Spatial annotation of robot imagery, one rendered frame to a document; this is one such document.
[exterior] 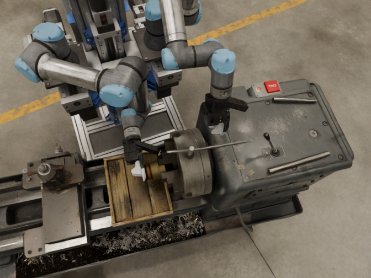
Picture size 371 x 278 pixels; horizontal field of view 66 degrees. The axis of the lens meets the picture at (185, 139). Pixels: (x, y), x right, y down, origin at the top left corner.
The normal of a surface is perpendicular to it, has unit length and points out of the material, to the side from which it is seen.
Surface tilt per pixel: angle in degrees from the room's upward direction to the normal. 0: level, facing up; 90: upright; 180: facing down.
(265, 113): 0
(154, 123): 0
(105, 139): 0
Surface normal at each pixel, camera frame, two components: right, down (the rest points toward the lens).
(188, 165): 0.15, -0.05
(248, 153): 0.07, -0.41
